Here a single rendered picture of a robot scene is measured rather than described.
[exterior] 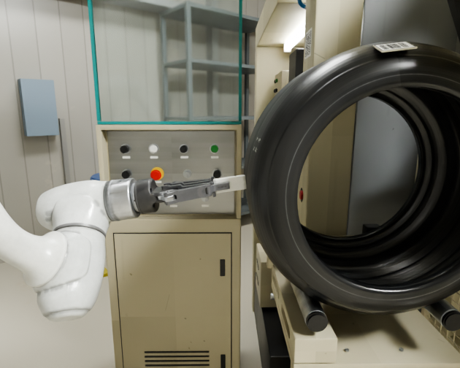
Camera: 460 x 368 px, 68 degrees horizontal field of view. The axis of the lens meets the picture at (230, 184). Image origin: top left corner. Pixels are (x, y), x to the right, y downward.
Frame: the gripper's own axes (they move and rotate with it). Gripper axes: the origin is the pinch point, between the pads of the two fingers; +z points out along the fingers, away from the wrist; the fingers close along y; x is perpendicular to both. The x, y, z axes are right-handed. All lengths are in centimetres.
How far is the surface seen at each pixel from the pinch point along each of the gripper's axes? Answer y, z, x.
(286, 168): -11.5, 10.8, -3.8
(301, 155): -11.9, 13.7, -5.7
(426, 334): -2, 41, 42
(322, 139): 25.8, 27.7, -3.8
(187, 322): 57, -28, 69
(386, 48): -10.8, 30.2, -21.9
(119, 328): 58, -57, 68
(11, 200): 220, -196, 33
